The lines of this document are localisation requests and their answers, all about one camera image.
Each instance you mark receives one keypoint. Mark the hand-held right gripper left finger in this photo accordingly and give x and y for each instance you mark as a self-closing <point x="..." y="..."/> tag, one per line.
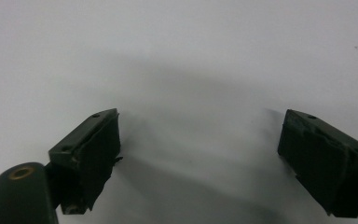
<point x="87" y="155"/>

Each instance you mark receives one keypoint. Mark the white table mat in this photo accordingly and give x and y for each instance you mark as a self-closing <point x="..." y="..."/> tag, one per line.
<point x="180" y="46"/>

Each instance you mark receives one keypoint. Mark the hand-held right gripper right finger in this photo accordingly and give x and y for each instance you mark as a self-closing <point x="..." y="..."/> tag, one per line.
<point x="323" y="161"/>

